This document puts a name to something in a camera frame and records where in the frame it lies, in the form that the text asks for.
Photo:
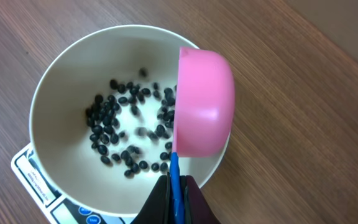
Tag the pink scoop blue handle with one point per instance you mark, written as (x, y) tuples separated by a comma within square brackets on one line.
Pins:
[(204, 112)]

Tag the white bowl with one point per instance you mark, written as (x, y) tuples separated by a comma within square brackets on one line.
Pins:
[(58, 130)]

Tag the black beans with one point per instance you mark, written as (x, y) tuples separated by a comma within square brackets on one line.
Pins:
[(133, 125)]

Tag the white digital kitchen scale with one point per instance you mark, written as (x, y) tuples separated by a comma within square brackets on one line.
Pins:
[(56, 207)]

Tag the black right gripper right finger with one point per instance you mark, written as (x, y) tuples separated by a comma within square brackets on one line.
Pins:
[(197, 210)]

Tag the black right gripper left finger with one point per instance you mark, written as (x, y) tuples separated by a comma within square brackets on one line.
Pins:
[(156, 209)]

